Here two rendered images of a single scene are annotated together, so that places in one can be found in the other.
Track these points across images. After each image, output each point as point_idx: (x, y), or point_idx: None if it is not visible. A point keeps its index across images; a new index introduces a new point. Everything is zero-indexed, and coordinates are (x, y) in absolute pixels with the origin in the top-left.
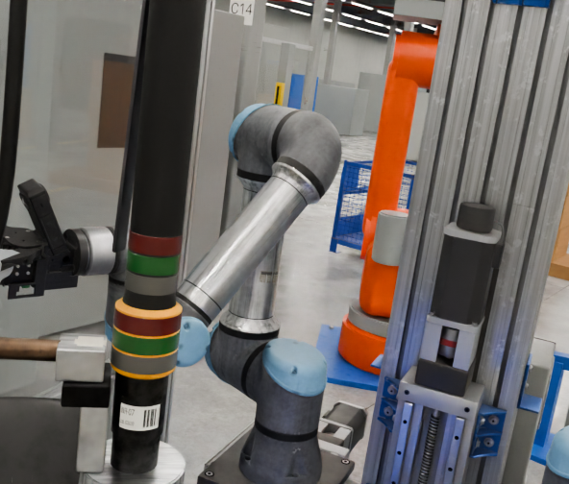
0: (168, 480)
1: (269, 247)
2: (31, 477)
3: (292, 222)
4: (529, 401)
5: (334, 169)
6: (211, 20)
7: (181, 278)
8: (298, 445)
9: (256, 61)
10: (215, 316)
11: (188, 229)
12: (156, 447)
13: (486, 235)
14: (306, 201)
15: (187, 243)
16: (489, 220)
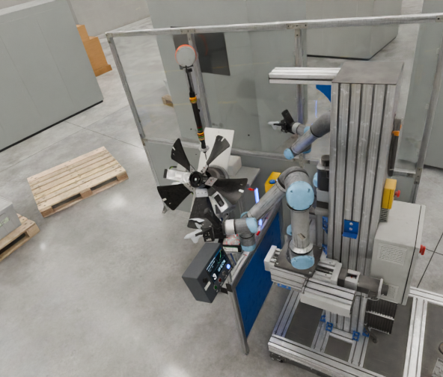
0: (200, 149)
1: (304, 143)
2: (220, 149)
3: (310, 139)
4: (349, 234)
5: (318, 130)
6: None
7: (421, 154)
8: (314, 197)
9: None
10: (295, 152)
11: (427, 137)
12: (202, 146)
13: (318, 165)
14: (312, 135)
15: (426, 142)
16: (322, 162)
